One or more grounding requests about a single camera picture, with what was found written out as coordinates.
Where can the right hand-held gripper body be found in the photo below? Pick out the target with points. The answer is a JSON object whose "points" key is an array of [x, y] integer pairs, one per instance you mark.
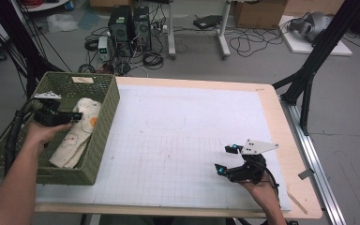
{"points": [[251, 172]]}

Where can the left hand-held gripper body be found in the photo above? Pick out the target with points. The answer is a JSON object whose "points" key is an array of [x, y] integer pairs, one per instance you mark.
{"points": [[51, 117]]}

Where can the cream printed cloth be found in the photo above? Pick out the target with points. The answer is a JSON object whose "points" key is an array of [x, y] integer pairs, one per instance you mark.
{"points": [[75, 140]]}

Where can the green woven basket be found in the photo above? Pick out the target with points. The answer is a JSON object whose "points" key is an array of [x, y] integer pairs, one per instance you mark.
{"points": [[101, 140]]}

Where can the person's left hand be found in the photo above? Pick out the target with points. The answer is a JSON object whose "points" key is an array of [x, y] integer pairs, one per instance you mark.
{"points": [[42, 134]]}

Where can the person's right hand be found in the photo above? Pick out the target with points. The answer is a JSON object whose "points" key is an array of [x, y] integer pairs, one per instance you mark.
{"points": [[264, 197]]}

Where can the thin wooden stick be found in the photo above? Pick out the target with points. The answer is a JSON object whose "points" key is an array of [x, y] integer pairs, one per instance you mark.
{"points": [[296, 202]]}

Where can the grey tape piece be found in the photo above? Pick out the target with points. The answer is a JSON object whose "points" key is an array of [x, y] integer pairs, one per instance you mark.
{"points": [[306, 174]]}

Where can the white grid mat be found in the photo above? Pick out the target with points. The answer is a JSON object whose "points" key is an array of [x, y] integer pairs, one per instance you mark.
{"points": [[184, 109]]}

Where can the white power supply unit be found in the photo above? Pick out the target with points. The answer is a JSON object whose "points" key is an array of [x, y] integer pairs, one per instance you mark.
{"points": [[103, 48]]}

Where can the person's dark clothing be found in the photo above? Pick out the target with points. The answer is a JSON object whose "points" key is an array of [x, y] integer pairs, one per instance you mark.
{"points": [[153, 220]]}

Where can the clear plastic bag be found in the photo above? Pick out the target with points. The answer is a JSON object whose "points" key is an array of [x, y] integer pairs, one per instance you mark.
{"points": [[62, 22]]}

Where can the large black computer tower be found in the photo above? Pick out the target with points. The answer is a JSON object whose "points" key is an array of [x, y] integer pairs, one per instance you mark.
{"points": [[120, 31]]}

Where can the teal floor sheet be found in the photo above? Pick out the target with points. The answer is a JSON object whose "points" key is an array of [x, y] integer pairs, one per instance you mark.
{"points": [[89, 20]]}

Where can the slim black computer tower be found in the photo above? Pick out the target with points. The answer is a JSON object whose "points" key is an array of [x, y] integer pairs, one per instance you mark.
{"points": [[142, 29]]}

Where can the white metal stand leg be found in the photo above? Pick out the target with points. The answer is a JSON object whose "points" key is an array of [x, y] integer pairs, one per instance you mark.
{"points": [[171, 31], [223, 34]]}

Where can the white floor board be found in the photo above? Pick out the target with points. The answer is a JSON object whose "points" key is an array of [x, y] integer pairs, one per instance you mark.
{"points": [[300, 47]]}

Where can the black flat device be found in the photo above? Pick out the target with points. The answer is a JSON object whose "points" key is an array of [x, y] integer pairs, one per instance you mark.
{"points": [[206, 22]]}

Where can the brown cardboard box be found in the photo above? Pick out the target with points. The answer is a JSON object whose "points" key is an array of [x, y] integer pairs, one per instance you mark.
{"points": [[259, 14]]}

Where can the grey headset device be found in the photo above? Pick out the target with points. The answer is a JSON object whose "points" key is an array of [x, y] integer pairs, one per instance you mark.
{"points": [[312, 25]]}

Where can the aluminium rail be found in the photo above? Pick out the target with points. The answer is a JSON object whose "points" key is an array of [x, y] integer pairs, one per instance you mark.
{"points": [[315, 162]]}

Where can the black metal frame stand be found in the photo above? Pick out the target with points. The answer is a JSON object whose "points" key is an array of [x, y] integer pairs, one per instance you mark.
{"points": [[18, 37], [318, 50]]}

